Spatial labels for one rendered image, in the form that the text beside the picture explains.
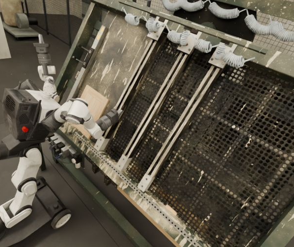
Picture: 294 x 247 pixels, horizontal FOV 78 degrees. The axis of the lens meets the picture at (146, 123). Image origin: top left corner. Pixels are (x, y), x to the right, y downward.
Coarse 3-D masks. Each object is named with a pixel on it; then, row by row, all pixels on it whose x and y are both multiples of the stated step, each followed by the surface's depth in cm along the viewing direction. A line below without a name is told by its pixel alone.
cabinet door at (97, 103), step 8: (88, 88) 171; (88, 96) 171; (96, 96) 166; (88, 104) 170; (96, 104) 166; (104, 104) 161; (96, 112) 165; (96, 120) 164; (80, 128) 172; (88, 136) 167
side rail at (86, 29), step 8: (88, 8) 173; (96, 8) 174; (88, 16) 173; (96, 16) 178; (88, 24) 176; (80, 32) 176; (88, 32) 181; (80, 40) 179; (88, 40) 185; (72, 48) 180; (80, 48) 183; (80, 56) 188; (64, 64) 183; (72, 64) 186; (64, 72) 183; (72, 72) 190; (56, 80) 187; (64, 80) 188; (56, 88) 187; (64, 88) 194
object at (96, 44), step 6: (102, 36) 167; (96, 42) 167; (96, 48) 168; (90, 60) 171; (84, 72) 173; (78, 78) 175; (78, 84) 175; (72, 90) 177; (78, 90) 178; (72, 96) 177
